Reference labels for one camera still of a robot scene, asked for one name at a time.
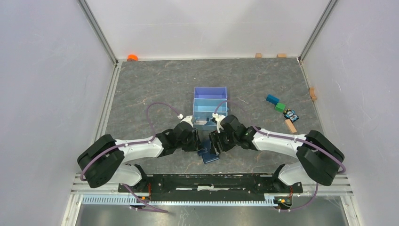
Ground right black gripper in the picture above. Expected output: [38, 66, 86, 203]
[208, 128, 238, 156]

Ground blue card holder wallet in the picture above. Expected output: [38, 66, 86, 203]
[197, 139, 219, 164]

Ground blue purple three-bin tray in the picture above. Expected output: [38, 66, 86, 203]
[192, 87, 229, 131]

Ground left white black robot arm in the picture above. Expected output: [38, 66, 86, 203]
[77, 121, 200, 192]

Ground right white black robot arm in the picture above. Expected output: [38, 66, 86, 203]
[210, 113, 346, 192]

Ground blue toy brick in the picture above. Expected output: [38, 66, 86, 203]
[266, 95, 279, 105]

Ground green toy brick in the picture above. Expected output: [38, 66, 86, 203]
[275, 102, 286, 113]

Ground wooden stick block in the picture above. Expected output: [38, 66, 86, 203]
[284, 119, 297, 134]

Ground black owl pattern block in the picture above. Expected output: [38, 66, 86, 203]
[283, 109, 299, 122]

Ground orange round cap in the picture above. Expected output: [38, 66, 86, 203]
[127, 54, 138, 62]

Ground curved wooden piece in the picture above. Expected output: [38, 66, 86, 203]
[309, 87, 318, 101]

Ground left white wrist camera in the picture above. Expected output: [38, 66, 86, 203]
[177, 114, 194, 127]

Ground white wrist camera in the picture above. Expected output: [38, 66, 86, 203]
[212, 113, 226, 133]
[177, 114, 194, 127]

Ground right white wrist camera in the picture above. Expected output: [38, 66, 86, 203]
[212, 113, 226, 133]

